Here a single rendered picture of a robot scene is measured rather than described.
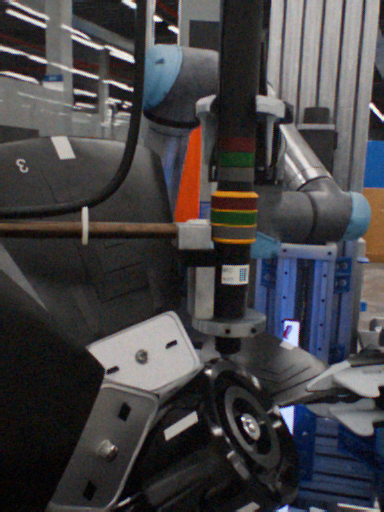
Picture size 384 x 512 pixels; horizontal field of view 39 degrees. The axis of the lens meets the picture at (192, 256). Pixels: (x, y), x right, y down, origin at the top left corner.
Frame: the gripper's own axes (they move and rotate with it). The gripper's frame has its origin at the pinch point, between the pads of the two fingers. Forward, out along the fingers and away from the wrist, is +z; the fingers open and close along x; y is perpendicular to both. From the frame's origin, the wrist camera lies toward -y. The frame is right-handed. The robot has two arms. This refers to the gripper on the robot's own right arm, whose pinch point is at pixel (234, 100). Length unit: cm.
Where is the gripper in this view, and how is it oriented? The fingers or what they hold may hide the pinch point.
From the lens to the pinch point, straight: 49.3
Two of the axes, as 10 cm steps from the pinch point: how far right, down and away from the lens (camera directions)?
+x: -9.8, -0.6, 1.8
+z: -1.9, 1.4, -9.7
